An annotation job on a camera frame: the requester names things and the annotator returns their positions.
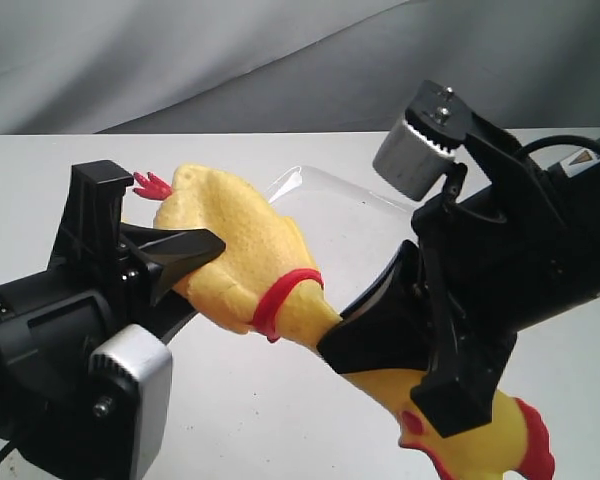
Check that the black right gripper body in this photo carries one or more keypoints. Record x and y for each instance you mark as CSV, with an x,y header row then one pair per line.
x,y
479,234

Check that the yellow rubber chicken toy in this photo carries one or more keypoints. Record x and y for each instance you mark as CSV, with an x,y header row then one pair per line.
x,y
267,281

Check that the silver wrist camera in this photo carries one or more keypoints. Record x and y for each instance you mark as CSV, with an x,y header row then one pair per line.
x,y
132,375
422,144

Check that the grey backdrop cloth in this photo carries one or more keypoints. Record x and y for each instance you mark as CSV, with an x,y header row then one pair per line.
x,y
123,67

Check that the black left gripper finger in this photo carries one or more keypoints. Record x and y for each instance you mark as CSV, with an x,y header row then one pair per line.
x,y
164,257
89,228

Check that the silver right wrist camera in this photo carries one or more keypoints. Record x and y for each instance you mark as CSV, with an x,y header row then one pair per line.
x,y
422,144

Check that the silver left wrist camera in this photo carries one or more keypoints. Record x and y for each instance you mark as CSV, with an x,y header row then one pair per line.
x,y
132,375

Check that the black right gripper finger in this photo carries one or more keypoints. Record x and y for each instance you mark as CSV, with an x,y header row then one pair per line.
x,y
456,394
388,327

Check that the white square plate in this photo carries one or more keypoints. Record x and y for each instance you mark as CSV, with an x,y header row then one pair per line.
x,y
352,232

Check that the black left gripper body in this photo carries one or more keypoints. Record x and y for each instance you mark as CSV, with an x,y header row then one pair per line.
x,y
83,345

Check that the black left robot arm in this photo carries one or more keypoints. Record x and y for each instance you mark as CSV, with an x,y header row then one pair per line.
x,y
102,275

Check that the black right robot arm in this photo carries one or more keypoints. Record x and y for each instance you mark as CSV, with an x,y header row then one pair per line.
x,y
567,274

